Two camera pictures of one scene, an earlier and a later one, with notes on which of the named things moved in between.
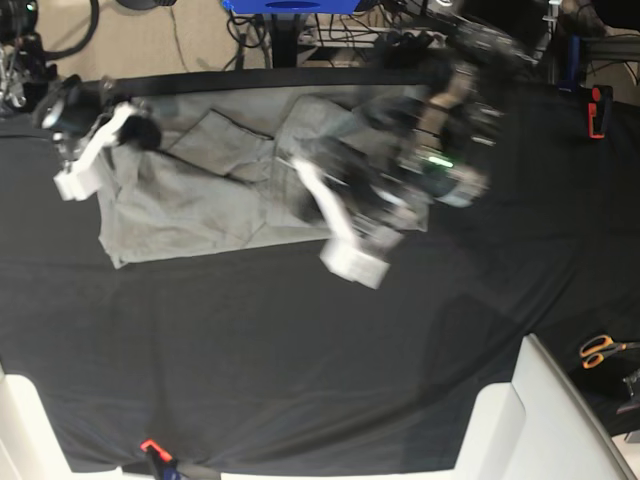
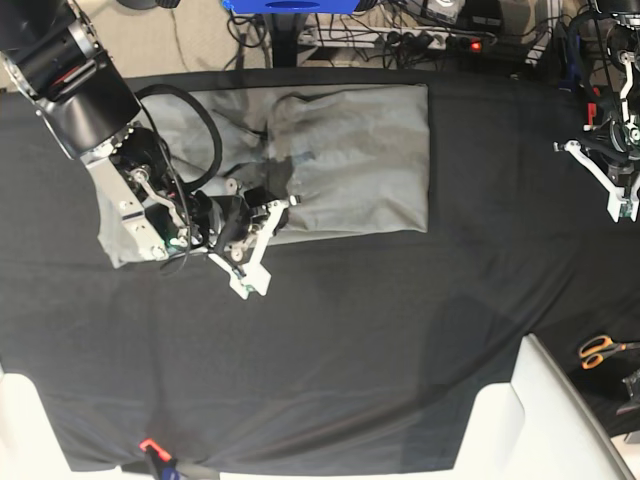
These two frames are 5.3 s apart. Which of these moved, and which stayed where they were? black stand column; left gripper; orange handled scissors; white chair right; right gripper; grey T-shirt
Moved: left gripper; right gripper
Stayed: white chair right; black stand column; orange handled scissors; grey T-shirt
